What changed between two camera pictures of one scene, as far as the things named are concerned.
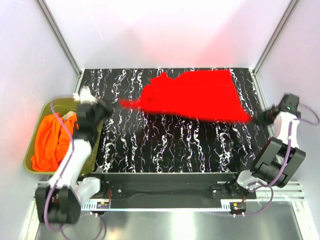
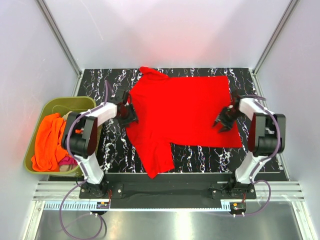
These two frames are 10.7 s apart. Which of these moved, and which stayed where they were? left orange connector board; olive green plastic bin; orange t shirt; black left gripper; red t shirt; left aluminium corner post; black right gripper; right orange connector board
Moved: red t shirt; black left gripper; black right gripper
Stayed: olive green plastic bin; left aluminium corner post; right orange connector board; orange t shirt; left orange connector board
